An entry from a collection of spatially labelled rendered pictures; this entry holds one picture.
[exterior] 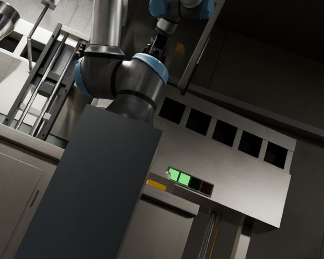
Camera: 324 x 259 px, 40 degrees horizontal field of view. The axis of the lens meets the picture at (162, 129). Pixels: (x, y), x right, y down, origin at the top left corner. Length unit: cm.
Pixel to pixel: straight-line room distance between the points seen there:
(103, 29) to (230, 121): 128
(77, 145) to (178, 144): 124
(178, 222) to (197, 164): 76
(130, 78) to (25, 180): 52
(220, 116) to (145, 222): 105
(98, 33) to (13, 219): 63
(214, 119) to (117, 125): 134
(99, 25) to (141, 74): 19
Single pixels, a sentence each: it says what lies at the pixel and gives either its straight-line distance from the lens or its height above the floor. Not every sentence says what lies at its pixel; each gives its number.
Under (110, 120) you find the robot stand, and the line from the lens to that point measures 108.
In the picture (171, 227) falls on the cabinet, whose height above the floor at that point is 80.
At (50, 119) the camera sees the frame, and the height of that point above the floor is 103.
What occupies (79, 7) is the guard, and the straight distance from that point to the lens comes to 238.
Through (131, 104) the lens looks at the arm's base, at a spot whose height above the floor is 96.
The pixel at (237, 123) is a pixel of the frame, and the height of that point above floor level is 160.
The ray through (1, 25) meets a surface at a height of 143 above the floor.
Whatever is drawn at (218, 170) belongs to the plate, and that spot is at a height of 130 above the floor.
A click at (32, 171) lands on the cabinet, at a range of 150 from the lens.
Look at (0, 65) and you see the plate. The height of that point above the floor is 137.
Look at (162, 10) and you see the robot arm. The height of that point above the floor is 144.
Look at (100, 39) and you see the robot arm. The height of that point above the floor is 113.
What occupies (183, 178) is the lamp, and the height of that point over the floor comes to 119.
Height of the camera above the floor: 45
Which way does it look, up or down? 25 degrees up
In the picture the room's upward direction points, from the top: 21 degrees clockwise
